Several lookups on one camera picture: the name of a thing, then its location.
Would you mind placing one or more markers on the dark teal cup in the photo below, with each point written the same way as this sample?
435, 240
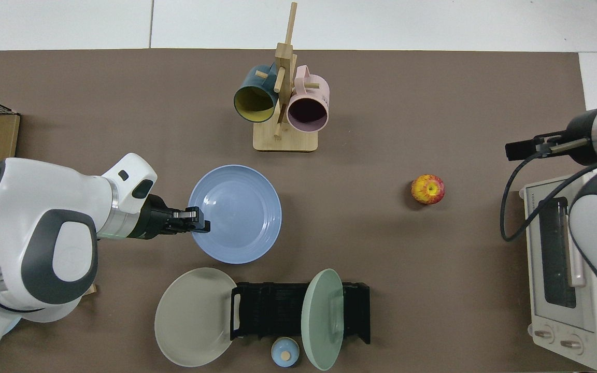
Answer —
249, 83

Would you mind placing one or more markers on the wooden plate rack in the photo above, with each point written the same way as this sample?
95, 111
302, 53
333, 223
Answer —
90, 290

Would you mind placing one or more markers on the small blue round thing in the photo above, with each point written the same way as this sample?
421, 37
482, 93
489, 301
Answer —
278, 352

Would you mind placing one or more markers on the beige plate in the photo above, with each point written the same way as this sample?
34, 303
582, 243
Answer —
195, 316

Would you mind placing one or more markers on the brown table cloth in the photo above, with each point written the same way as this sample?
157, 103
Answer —
381, 259

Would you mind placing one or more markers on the black dish rack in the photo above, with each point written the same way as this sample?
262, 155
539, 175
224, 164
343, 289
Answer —
272, 311

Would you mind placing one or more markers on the pink cup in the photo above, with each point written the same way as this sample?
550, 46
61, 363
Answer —
319, 90

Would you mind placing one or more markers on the grey plate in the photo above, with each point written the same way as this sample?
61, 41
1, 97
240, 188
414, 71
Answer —
55, 313

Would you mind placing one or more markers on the pale green plate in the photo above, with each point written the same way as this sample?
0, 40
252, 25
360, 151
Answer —
322, 321

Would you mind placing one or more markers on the wooden cup stand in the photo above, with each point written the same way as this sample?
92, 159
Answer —
288, 142

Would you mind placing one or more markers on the red yellow apple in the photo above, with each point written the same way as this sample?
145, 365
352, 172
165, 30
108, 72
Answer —
428, 189

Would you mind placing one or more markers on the pale toaster oven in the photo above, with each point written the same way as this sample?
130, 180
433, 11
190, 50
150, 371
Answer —
555, 324

